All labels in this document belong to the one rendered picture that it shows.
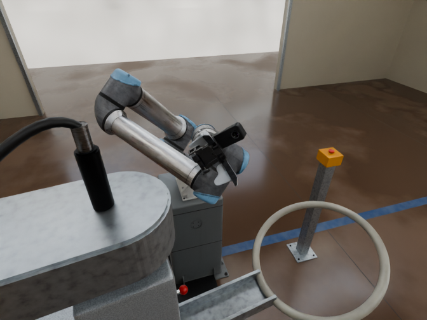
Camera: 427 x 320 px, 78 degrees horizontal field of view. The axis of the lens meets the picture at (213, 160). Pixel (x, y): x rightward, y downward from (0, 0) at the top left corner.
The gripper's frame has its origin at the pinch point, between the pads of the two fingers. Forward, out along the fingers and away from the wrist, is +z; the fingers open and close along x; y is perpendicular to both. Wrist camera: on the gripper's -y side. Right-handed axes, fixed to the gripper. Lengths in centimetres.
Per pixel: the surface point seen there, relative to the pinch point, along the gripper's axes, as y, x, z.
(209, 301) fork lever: 34, -50, -19
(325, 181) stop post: -49, -93, -109
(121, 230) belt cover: 21.1, 4.8, 16.6
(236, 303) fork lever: 26, -55, -17
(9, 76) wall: 238, 183, -441
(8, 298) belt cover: 38.1, 7.9, 23.3
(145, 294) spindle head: 27.8, -10.6, 14.2
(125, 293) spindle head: 30.3, -7.5, 14.8
